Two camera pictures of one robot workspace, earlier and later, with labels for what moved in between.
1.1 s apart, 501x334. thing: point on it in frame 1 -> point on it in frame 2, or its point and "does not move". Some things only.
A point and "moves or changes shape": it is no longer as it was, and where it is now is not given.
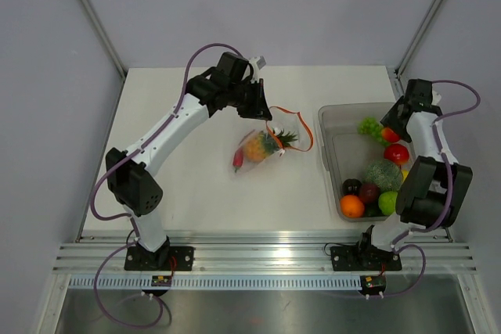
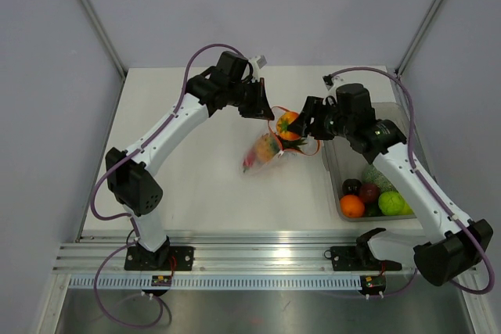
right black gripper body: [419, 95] -> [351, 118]
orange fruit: [351, 206] does not move
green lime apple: [387, 202] does not move
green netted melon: [385, 174] does not move
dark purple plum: [351, 187] does not move
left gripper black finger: [254, 103] does not move
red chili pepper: [238, 159] -> [247, 163]
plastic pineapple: [260, 145] moves or changes shape
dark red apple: [369, 192] does not move
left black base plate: [169, 258] does not move
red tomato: [389, 135] moves or changes shape
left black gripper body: [234, 89] does not move
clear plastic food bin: [346, 149] does not move
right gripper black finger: [396, 117] -> [308, 119]
